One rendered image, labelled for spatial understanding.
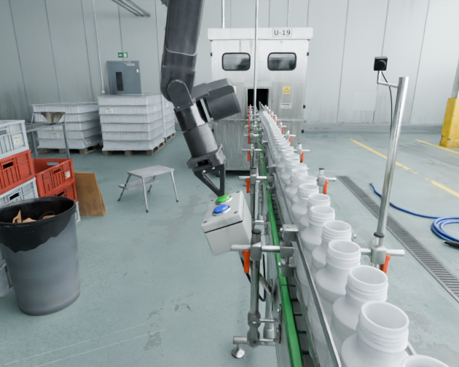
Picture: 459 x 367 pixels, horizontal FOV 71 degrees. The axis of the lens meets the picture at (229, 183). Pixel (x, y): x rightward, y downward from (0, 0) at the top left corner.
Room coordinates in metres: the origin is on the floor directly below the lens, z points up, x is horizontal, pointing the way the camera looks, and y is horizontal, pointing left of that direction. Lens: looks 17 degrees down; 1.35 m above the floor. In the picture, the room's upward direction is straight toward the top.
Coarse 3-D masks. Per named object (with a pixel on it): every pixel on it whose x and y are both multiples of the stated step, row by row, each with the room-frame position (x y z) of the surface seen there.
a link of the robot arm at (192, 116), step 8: (200, 104) 0.65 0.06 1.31; (176, 112) 0.64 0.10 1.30; (184, 112) 0.63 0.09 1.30; (192, 112) 0.63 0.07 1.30; (200, 112) 0.64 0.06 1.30; (208, 112) 0.64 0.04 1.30; (184, 120) 0.63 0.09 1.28; (192, 120) 0.63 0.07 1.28; (200, 120) 0.63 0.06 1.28; (184, 128) 0.63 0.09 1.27; (192, 128) 0.64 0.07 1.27
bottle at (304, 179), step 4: (300, 176) 0.65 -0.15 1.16; (304, 176) 0.65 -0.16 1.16; (308, 176) 0.65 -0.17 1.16; (312, 176) 0.65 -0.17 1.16; (300, 180) 0.63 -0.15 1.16; (304, 180) 0.62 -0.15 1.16; (308, 180) 0.65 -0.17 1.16; (312, 180) 0.62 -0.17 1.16; (296, 196) 0.63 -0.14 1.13; (292, 200) 0.63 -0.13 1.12; (296, 200) 0.62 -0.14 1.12; (292, 204) 0.63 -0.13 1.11
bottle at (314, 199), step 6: (312, 198) 0.53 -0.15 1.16; (318, 198) 0.53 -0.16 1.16; (324, 198) 0.53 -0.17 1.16; (312, 204) 0.51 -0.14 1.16; (318, 204) 0.50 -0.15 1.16; (324, 204) 0.50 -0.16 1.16; (306, 216) 0.52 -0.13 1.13; (300, 222) 0.52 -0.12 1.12; (306, 222) 0.51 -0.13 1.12; (300, 228) 0.51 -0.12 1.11; (306, 228) 0.50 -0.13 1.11; (300, 234) 0.51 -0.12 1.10
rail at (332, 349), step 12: (264, 132) 1.72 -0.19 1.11; (276, 168) 0.92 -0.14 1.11; (276, 192) 0.90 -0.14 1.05; (288, 204) 0.62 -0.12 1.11; (300, 240) 0.46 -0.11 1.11; (300, 252) 0.43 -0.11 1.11; (360, 264) 0.39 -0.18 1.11; (312, 276) 0.36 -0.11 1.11; (300, 288) 0.43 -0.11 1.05; (312, 288) 0.34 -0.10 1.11; (300, 300) 0.41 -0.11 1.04; (324, 312) 0.29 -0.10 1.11; (324, 324) 0.27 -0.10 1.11; (312, 336) 0.33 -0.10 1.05; (312, 348) 0.31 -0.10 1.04; (336, 348) 0.24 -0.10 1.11; (408, 348) 0.24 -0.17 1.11; (336, 360) 0.23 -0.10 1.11
